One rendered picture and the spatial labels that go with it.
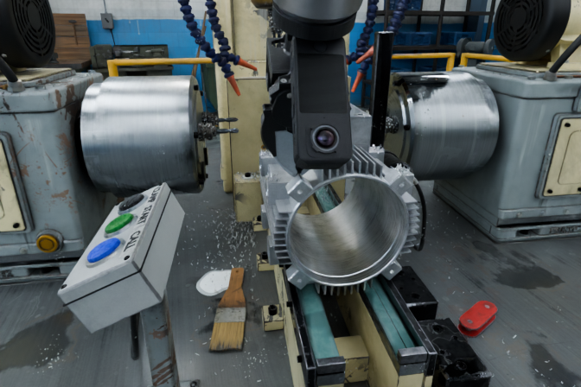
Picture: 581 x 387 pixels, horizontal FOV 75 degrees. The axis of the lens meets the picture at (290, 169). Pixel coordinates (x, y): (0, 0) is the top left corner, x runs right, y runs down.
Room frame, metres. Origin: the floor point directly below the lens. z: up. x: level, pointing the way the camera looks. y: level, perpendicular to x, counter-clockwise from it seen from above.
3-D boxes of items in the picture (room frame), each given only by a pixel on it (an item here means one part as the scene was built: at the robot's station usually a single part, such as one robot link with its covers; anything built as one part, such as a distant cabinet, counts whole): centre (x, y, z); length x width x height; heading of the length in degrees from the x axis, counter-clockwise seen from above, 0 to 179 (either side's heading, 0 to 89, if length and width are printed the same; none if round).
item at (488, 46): (5.64, -2.65, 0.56); 0.46 x 0.36 x 1.13; 37
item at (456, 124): (0.86, -0.34, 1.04); 0.41 x 0.25 x 0.25; 98
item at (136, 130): (0.77, 0.34, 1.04); 0.37 x 0.25 x 0.25; 98
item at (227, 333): (0.54, 0.10, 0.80); 0.21 x 0.05 x 0.01; 2
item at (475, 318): (0.49, -0.31, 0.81); 0.09 x 0.03 x 0.02; 128
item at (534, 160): (0.90, -0.60, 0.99); 0.35 x 0.31 x 0.37; 98
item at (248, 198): (0.87, 0.11, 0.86); 0.07 x 0.06 x 0.12; 98
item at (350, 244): (0.51, -0.06, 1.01); 0.20 x 0.19 x 0.19; 9
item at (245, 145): (0.97, 0.01, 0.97); 0.30 x 0.11 x 0.34; 98
